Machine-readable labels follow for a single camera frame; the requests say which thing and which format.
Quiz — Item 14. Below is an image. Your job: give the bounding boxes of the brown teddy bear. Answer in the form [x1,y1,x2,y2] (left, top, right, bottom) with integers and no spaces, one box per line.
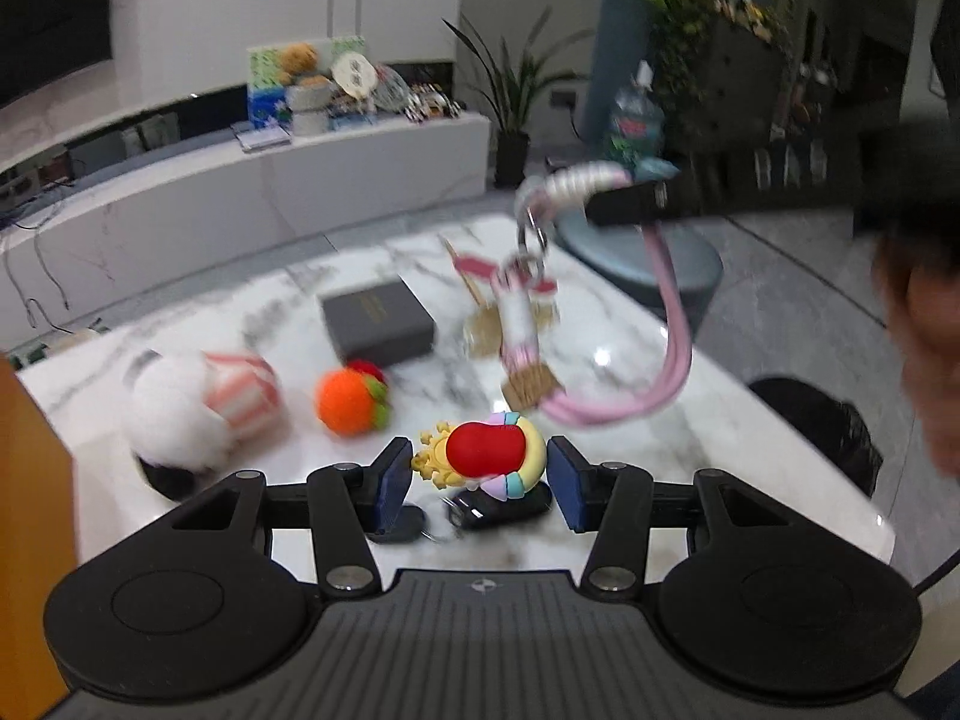
[280,41,321,85]

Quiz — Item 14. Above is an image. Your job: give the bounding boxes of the black television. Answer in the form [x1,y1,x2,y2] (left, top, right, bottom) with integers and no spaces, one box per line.
[0,0,114,110]

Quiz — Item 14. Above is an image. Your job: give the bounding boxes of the black white toy figures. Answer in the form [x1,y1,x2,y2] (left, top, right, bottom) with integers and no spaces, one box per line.
[405,86,463,123]

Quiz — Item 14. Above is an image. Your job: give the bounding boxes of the black cables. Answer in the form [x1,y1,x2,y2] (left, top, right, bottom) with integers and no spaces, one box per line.
[0,223,70,332]

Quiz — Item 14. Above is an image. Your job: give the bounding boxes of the wooden stick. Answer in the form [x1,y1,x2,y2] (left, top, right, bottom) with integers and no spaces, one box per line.
[439,235,497,316]

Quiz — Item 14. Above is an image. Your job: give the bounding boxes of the stacked white pots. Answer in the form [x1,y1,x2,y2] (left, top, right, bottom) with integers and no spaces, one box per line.
[286,75,333,135]

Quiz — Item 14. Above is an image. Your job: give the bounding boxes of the white book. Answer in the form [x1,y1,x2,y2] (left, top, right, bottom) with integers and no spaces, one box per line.
[230,120,293,153]

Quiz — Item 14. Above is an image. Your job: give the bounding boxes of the person's right hand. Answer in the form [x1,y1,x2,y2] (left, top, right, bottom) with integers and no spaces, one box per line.
[870,232,960,479]

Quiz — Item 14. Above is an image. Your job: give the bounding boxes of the colourful red yellow toy figure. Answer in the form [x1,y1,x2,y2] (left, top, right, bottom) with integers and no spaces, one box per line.
[410,412,549,503]

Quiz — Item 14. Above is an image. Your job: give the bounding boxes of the white marble television cabinet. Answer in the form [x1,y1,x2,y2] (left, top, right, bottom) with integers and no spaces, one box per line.
[0,106,494,352]

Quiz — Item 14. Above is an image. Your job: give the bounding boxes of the white marble desktop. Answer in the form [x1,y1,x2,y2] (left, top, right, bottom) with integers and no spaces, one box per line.
[13,214,898,595]

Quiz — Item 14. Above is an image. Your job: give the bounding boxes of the pink lanyard keychain gold bear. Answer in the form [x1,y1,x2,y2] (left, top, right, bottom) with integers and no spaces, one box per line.
[448,161,695,430]

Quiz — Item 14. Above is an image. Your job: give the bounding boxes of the round patterned hand fan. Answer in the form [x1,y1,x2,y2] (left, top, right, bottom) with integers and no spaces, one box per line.
[371,64,414,110]

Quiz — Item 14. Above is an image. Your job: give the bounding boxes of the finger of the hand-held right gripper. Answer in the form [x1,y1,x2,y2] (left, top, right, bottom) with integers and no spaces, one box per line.
[585,176,751,231]

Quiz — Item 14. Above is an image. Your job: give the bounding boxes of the orange crochet ball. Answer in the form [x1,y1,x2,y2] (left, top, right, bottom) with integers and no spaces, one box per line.
[313,359,393,437]

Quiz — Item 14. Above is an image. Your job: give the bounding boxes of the round white hand fan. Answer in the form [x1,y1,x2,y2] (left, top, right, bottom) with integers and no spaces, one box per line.
[330,51,380,103]

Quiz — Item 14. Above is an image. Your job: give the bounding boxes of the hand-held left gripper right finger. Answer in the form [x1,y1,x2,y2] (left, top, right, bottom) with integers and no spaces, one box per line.
[546,435,797,599]

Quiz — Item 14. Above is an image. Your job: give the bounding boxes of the white plush dog striped cup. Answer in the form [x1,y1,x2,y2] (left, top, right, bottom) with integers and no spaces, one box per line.
[122,349,285,503]

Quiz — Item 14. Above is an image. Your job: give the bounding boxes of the black gift box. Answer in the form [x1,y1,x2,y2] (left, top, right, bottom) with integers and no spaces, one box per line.
[320,275,438,368]

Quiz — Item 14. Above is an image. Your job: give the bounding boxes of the green ivy plant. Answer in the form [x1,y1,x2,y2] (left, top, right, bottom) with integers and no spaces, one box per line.
[606,0,734,91]

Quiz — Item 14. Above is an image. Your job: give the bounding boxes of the black car key fob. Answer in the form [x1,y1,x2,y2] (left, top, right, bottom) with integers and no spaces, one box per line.
[445,481,555,532]

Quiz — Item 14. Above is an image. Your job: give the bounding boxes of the grey round ottoman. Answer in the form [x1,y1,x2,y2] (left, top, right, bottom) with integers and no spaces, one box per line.
[559,208,725,340]

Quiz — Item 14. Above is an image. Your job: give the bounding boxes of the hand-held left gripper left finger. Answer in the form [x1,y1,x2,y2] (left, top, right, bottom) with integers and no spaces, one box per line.
[169,435,416,599]

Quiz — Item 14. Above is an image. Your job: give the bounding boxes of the large water jug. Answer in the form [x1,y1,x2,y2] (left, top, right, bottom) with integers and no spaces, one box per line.
[606,60,669,167]

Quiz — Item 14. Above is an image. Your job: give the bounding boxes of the orange cardboard box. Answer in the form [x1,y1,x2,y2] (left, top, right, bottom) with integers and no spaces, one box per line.
[0,351,80,720]

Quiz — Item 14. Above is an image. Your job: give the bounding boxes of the black bin bag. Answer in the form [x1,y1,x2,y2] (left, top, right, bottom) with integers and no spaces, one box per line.
[748,375,885,500]

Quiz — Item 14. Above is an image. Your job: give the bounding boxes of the tall potted plant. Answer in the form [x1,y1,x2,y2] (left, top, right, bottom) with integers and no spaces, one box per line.
[442,7,595,191]

